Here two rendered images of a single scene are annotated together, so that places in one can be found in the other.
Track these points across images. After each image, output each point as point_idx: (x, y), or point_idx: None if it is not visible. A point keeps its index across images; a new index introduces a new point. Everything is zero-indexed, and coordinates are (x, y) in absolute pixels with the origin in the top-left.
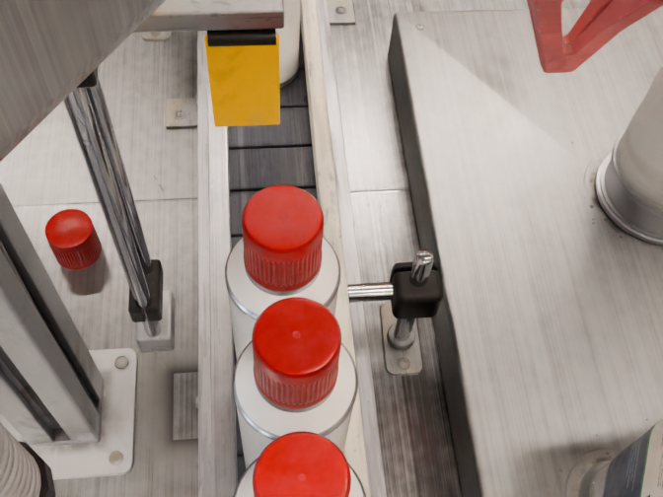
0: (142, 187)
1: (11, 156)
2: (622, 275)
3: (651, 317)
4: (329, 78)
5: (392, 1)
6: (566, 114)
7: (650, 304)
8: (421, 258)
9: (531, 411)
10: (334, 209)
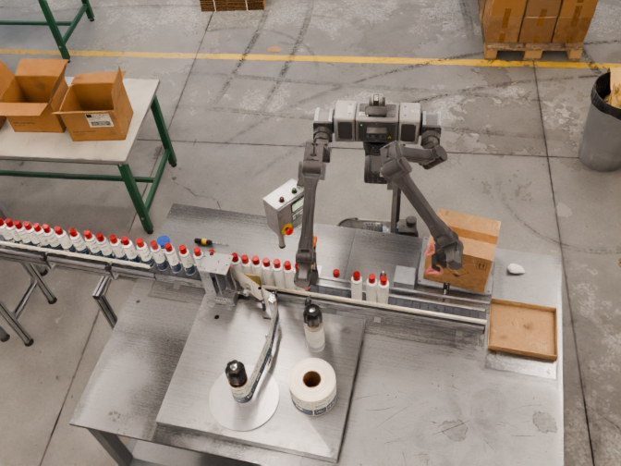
0: (345, 284)
1: (356, 268)
2: (304, 333)
3: (297, 334)
4: (352, 306)
5: (378, 329)
6: (334, 337)
7: (298, 335)
8: (307, 297)
9: (289, 314)
10: (322, 295)
